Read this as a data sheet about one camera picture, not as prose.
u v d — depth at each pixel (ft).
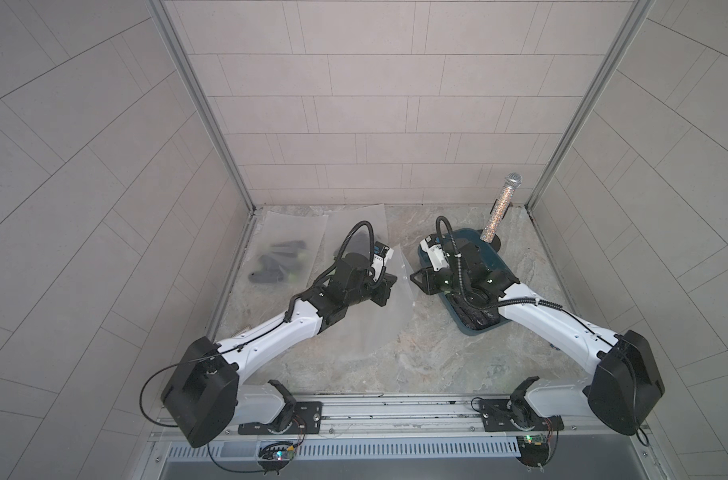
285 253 3.22
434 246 2.32
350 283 1.92
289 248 3.26
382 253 2.20
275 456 2.14
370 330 2.65
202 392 1.28
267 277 3.06
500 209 2.92
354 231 1.90
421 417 2.37
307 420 2.32
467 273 1.96
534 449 2.24
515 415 2.10
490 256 3.14
